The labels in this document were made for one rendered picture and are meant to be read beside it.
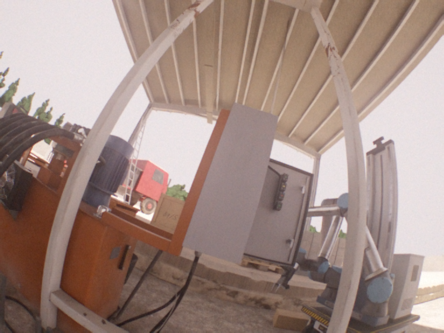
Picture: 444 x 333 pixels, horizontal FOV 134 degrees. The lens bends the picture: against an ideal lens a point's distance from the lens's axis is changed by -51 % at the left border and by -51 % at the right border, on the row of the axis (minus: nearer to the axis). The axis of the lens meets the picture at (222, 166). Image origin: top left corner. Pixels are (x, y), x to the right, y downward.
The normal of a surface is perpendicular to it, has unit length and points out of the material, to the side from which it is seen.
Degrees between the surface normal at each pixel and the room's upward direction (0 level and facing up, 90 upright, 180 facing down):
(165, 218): 90
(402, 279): 90
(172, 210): 90
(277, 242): 90
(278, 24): 172
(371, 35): 172
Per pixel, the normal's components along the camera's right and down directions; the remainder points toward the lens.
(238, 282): 0.06, -0.36
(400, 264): -0.94, -0.33
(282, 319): -0.18, -0.40
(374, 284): -0.73, -0.38
